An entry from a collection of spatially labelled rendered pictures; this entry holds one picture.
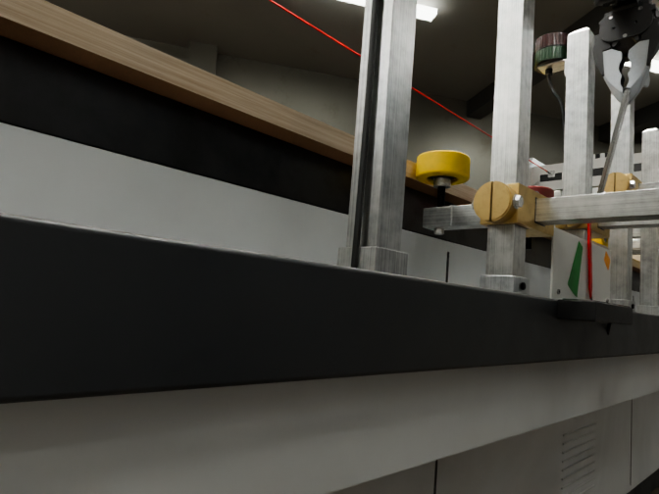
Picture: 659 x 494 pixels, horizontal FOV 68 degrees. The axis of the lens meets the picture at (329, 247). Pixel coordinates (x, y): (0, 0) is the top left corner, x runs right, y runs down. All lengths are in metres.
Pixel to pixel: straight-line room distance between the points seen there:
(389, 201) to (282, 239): 0.23
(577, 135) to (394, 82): 0.51
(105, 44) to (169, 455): 0.35
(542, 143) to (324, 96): 3.00
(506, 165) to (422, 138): 5.70
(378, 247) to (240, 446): 0.18
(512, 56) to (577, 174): 0.27
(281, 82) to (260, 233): 5.50
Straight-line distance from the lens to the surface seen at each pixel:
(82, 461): 0.32
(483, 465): 1.12
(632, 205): 0.65
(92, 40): 0.51
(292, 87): 6.07
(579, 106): 0.94
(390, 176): 0.44
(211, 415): 0.35
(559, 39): 1.00
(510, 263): 0.64
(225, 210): 0.58
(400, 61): 0.48
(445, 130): 6.53
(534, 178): 4.11
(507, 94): 0.70
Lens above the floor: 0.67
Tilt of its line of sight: 6 degrees up
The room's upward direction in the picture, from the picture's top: 5 degrees clockwise
